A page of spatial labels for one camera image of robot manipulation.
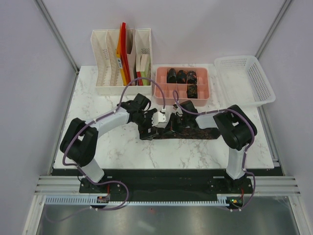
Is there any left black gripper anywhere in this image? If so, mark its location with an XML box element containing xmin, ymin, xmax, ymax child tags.
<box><xmin>133</xmin><ymin>109</ymin><xmax>158</xmax><ymax>141</ymax></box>

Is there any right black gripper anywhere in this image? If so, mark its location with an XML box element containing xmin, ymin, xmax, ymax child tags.
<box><xmin>162</xmin><ymin>113</ymin><xmax>189</xmax><ymax>136</ymax></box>

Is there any dark paisley necktie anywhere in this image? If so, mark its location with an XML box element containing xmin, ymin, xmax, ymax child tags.
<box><xmin>153</xmin><ymin>128</ymin><xmax>221</xmax><ymax>140</ymax></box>

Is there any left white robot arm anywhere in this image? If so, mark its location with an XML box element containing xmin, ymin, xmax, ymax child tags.
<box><xmin>60</xmin><ymin>94</ymin><xmax>157</xmax><ymax>192</ymax></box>

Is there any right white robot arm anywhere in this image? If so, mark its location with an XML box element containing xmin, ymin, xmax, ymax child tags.
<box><xmin>161</xmin><ymin>100</ymin><xmax>257</xmax><ymax>193</ymax></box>

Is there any rolled tie front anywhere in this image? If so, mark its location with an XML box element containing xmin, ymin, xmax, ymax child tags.
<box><xmin>186</xmin><ymin>84</ymin><xmax>198</xmax><ymax>99</ymax></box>

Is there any rolled tie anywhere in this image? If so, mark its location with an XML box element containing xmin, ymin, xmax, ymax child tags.
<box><xmin>186</xmin><ymin>70</ymin><xmax>197</xmax><ymax>84</ymax></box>
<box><xmin>186</xmin><ymin>84</ymin><xmax>198</xmax><ymax>99</ymax></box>
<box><xmin>177</xmin><ymin>70</ymin><xmax>187</xmax><ymax>84</ymax></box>
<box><xmin>167</xmin><ymin>68</ymin><xmax>177</xmax><ymax>83</ymax></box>

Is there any pink divided storage box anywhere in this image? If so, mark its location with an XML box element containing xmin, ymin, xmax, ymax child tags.
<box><xmin>154</xmin><ymin>66</ymin><xmax>211</xmax><ymax>107</ymax></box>

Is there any white file organizer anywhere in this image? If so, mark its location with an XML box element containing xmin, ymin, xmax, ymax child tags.
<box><xmin>91</xmin><ymin>28</ymin><xmax>153</xmax><ymax>96</ymax></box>

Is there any white perforated plastic basket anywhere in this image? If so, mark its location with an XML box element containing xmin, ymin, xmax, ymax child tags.
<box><xmin>214</xmin><ymin>55</ymin><xmax>276</xmax><ymax>108</ymax></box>

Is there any orange red folder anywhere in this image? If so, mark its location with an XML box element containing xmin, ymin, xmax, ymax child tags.
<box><xmin>116</xmin><ymin>22</ymin><xmax>131</xmax><ymax>86</ymax></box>

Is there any beige paper folder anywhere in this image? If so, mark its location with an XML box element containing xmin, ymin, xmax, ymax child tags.
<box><xmin>126</xmin><ymin>29</ymin><xmax>136</xmax><ymax>86</ymax></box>

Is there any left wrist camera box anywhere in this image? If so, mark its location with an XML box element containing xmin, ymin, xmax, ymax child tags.
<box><xmin>152</xmin><ymin>111</ymin><xmax>168</xmax><ymax>126</ymax></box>

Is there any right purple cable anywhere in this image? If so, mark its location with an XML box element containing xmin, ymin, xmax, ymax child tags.
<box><xmin>172</xmin><ymin>90</ymin><xmax>257</xmax><ymax>211</ymax></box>

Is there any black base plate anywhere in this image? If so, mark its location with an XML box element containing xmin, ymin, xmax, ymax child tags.
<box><xmin>79</xmin><ymin>169</ymin><xmax>252</xmax><ymax>201</ymax></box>

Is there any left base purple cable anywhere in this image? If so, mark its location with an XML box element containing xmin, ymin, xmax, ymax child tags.
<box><xmin>89</xmin><ymin>180</ymin><xmax>130</xmax><ymax>211</ymax></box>

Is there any white slotted cable duct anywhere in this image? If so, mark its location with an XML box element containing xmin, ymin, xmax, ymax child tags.
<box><xmin>45</xmin><ymin>194</ymin><xmax>236</xmax><ymax>206</ymax></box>

